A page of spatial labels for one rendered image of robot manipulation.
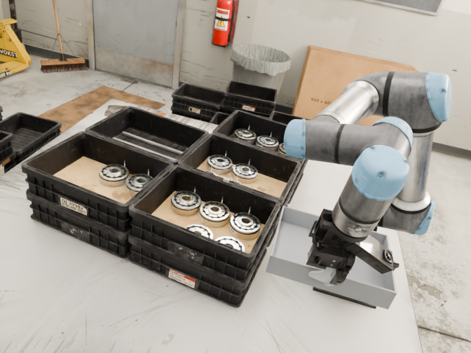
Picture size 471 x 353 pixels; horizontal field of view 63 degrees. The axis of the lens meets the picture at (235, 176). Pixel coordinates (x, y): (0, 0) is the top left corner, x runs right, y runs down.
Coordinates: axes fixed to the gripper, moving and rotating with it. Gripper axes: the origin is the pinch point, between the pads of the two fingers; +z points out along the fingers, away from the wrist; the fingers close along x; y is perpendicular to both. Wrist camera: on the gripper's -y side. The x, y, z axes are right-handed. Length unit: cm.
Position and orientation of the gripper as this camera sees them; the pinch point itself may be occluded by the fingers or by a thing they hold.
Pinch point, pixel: (329, 279)
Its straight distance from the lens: 87.5
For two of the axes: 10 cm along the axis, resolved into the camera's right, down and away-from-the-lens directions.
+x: -2.0, 7.1, -6.8
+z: -1.2, 6.7, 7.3
